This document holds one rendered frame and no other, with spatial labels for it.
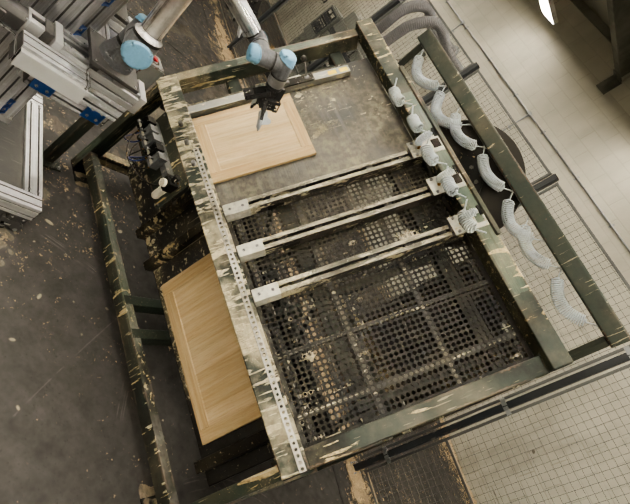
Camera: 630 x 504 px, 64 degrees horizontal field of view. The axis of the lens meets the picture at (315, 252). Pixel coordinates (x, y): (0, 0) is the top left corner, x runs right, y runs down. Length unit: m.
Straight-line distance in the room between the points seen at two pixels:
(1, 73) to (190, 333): 1.47
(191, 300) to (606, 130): 6.02
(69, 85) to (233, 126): 0.96
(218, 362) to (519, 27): 7.32
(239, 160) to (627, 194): 5.37
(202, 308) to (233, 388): 0.46
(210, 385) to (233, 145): 1.26
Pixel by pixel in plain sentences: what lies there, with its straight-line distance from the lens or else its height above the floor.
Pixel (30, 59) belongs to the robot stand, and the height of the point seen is 0.94.
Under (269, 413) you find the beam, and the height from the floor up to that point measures 0.84.
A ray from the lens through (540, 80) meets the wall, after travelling 8.16.
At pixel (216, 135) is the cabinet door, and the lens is 2.82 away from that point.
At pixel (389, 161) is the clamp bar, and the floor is 1.66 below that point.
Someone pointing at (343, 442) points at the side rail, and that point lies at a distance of 2.17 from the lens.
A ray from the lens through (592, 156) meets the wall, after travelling 7.40.
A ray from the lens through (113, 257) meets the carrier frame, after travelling 2.96.
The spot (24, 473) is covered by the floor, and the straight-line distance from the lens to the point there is 2.45.
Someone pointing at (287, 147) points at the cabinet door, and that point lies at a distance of 2.74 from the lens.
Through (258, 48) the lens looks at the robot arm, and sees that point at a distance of 2.14.
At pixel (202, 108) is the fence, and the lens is 2.92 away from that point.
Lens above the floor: 2.04
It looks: 21 degrees down
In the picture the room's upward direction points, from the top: 58 degrees clockwise
